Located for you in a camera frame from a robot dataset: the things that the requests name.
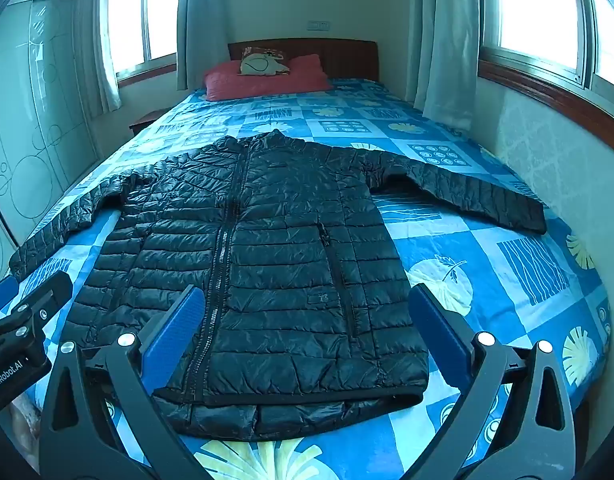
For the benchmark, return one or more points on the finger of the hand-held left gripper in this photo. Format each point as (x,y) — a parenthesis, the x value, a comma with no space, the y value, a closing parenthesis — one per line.
(49,290)
(2,292)

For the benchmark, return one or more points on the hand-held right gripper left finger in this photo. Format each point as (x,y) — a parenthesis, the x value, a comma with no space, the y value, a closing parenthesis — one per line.
(179,321)

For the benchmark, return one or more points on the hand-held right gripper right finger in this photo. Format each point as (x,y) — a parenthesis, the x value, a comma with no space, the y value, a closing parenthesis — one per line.
(436,325)

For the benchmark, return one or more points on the black puffer jacket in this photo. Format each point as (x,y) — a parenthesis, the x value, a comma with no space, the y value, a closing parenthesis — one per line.
(287,260)

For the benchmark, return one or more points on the blue patterned bedsheet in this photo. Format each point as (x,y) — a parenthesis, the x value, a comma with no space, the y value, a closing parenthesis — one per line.
(487,245)

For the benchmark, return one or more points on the white wardrobe with circle pattern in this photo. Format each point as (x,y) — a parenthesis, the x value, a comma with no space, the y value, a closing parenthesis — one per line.
(32,110)

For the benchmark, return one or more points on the wooden nightstand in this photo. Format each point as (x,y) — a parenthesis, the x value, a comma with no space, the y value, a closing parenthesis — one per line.
(143,121)

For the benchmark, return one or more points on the white curtain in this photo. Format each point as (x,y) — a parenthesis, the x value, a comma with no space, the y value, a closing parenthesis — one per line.
(102,60)
(199,25)
(444,45)

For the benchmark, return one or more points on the red pillow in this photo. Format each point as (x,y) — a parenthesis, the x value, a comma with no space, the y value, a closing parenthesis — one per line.
(267,84)

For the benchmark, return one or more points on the small printed cushion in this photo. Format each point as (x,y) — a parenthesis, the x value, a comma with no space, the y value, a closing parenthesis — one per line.
(262,62)

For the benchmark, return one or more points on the wooden headboard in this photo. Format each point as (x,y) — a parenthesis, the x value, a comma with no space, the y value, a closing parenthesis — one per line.
(347,57)

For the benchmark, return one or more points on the window with wooden sill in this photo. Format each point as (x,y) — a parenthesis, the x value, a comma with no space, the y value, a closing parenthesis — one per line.
(537,15)

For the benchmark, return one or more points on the window with white frame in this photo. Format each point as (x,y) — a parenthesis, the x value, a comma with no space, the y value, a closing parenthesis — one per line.
(147,10)

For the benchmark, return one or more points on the wall switch plate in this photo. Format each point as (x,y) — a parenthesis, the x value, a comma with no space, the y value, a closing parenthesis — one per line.
(318,25)

